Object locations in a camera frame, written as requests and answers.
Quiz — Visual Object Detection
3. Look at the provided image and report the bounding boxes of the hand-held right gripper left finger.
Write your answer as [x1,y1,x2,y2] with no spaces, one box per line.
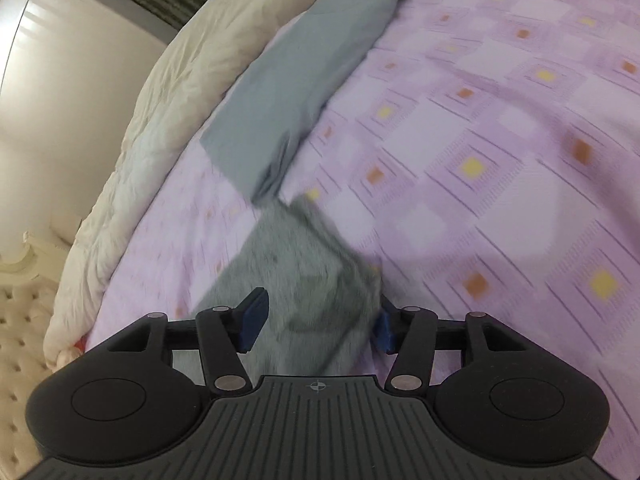
[106,287,270,394]

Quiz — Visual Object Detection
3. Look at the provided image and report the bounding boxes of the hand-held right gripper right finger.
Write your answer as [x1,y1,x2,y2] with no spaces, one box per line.
[372,305,528,394]

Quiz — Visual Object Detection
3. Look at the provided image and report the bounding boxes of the grey mottled pants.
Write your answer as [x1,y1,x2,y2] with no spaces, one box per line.
[192,195,386,376]

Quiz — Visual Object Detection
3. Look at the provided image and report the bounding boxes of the cream duvet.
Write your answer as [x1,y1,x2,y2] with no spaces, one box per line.
[42,0,351,366]

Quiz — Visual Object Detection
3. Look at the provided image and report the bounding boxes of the cream tufted headboard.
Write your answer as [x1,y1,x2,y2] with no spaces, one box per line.
[0,230,86,461]

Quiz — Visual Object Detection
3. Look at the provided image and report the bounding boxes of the folded blue-grey garment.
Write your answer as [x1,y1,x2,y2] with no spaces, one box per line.
[200,0,408,206]

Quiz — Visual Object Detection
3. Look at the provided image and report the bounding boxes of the pink patterned bed sheet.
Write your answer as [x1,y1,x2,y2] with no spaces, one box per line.
[85,0,640,461]

